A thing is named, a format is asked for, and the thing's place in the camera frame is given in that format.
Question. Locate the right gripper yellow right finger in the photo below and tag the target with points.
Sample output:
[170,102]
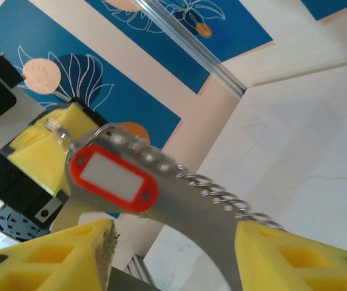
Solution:
[298,266]

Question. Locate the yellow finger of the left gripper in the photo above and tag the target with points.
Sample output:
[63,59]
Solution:
[40,157]
[76,118]

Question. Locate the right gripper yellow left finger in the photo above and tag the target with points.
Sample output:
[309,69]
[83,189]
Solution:
[55,263]

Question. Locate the grey key holder with rings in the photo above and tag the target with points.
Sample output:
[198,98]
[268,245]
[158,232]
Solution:
[197,212]

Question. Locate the left aluminium side rail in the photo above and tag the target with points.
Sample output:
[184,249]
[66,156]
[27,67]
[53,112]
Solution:
[138,269]

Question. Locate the left aluminium corner post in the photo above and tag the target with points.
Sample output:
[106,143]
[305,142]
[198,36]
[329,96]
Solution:
[194,45]

